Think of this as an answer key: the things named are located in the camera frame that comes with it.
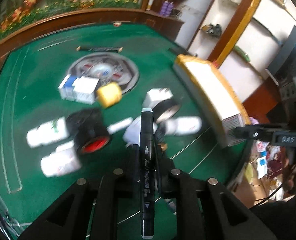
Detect round mahjong table control panel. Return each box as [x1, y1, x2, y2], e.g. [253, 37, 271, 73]
[67, 52, 139, 94]

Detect yellow tape roll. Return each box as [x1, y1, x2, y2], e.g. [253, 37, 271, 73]
[96, 82, 123, 108]

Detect white medicine bottle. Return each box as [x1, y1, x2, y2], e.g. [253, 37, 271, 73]
[40, 140, 82, 177]

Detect white rounded box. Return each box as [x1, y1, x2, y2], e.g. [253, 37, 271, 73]
[160, 116, 202, 136]

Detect black marker pen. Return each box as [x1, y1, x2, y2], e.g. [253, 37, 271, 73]
[139, 108, 155, 239]

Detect white tray with yellow rim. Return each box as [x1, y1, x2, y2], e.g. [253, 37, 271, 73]
[173, 54, 251, 148]

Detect white plug charger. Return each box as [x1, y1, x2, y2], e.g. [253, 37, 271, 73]
[142, 88, 173, 109]

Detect black tape roll red core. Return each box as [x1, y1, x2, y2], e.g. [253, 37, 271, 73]
[66, 107, 111, 155]

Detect purple bottle pair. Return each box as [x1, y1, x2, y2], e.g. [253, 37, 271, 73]
[159, 0, 173, 17]

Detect white bottle with green label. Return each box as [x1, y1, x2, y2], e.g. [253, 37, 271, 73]
[26, 117, 70, 148]

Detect blue and white small box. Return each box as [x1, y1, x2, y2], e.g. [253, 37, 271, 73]
[58, 74, 100, 105]

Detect black long stick gold ends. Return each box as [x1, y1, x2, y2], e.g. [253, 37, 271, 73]
[76, 46, 123, 53]

